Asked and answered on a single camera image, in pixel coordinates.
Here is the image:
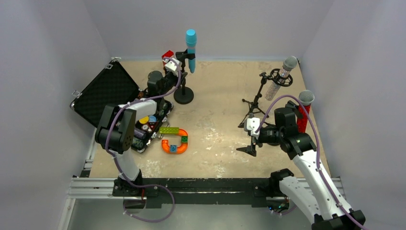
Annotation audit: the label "black mic stand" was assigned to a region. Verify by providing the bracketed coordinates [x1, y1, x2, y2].
[269, 101, 302, 146]
[174, 50, 194, 104]

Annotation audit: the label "blue toy microphone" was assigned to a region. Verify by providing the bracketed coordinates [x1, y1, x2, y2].
[185, 29, 197, 73]

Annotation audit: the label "black tripod shock-mount stand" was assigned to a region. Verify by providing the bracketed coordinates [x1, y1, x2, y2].
[237, 68, 294, 127]

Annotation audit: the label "red glitter microphone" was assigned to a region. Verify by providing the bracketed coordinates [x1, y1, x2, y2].
[297, 90, 315, 133]

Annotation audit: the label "silver glitter microphone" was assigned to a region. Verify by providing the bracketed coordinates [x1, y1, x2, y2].
[265, 56, 298, 101]

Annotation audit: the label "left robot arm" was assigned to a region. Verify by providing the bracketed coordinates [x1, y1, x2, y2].
[95, 70, 187, 189]

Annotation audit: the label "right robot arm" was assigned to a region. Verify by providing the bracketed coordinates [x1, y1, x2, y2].
[238, 107, 366, 230]

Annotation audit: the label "red toy block car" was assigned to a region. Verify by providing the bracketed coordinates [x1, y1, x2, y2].
[161, 50, 174, 65]

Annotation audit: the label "green toy brick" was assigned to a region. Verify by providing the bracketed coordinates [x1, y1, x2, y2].
[159, 127, 180, 135]

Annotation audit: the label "black poker chip case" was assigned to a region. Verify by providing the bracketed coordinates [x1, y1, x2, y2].
[70, 59, 174, 153]

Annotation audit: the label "orange curved toy track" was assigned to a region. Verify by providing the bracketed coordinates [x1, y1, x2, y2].
[161, 127, 189, 155]

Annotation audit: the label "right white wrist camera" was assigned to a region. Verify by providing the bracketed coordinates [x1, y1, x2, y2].
[243, 117, 260, 138]

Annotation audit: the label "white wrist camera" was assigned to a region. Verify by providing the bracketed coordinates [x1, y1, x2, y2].
[243, 117, 260, 138]
[163, 57, 182, 77]

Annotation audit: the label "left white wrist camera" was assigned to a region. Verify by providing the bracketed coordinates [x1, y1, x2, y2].
[163, 57, 182, 77]

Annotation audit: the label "black base frame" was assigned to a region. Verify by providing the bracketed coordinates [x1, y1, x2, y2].
[112, 178, 293, 212]

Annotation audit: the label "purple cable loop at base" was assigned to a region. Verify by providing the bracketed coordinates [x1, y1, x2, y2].
[123, 185, 176, 223]

